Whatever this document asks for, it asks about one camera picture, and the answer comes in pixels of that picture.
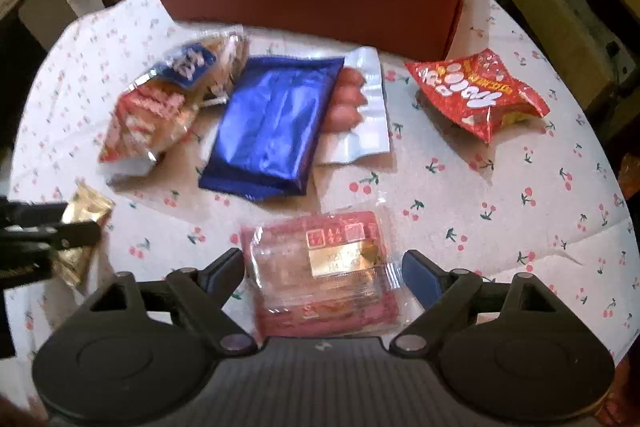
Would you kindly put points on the pink clear-wrapped snack packet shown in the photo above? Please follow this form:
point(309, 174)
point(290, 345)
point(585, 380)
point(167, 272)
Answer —
point(320, 257)

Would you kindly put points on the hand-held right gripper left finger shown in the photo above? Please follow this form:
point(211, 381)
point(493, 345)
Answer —
point(232, 272)

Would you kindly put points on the blue foil snack packet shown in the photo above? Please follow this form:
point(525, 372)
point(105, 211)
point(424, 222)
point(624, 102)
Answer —
point(270, 122)

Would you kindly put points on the blue and red bread bag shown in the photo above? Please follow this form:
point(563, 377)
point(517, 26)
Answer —
point(155, 107)

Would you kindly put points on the gold foil snack packet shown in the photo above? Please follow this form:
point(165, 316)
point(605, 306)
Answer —
point(87, 207)

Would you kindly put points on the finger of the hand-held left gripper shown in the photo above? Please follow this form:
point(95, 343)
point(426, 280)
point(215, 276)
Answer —
point(60, 237)
point(30, 213)

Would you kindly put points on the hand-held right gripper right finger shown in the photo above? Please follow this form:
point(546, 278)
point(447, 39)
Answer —
point(420, 274)

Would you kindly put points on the silver sausage packet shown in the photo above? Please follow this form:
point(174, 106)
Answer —
point(370, 127)

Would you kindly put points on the red candy bag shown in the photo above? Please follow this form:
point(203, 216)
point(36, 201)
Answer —
point(475, 97)

